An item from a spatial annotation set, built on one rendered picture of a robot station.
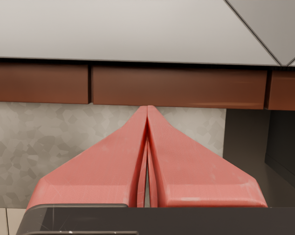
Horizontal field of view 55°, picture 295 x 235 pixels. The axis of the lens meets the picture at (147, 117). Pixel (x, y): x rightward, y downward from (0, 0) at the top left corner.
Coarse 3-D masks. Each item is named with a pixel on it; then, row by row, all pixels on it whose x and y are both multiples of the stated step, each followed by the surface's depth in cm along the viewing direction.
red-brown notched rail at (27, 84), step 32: (0, 64) 28; (32, 64) 28; (64, 64) 28; (0, 96) 29; (32, 96) 29; (64, 96) 29; (96, 96) 29; (128, 96) 29; (160, 96) 29; (192, 96) 29; (224, 96) 29; (256, 96) 29; (288, 96) 29
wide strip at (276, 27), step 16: (240, 0) 23; (256, 0) 23; (272, 0) 23; (288, 0) 23; (240, 16) 24; (256, 16) 24; (272, 16) 24; (288, 16) 24; (256, 32) 24; (272, 32) 24; (288, 32) 24; (272, 48) 24; (288, 48) 24
